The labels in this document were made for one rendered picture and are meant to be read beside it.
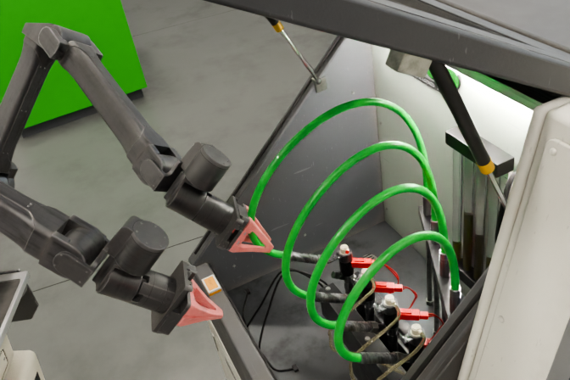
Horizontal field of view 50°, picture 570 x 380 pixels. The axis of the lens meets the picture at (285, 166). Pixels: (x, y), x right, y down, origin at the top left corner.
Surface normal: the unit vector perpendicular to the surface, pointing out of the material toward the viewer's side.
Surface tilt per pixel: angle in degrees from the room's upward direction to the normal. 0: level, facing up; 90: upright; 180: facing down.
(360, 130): 90
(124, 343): 0
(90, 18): 90
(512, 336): 76
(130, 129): 46
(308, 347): 0
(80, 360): 0
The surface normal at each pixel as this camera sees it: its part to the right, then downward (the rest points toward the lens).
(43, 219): 0.51, -0.77
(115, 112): -0.49, -0.12
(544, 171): -0.90, 0.15
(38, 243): -0.12, 0.34
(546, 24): -0.15, -0.81
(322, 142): 0.43, 0.46
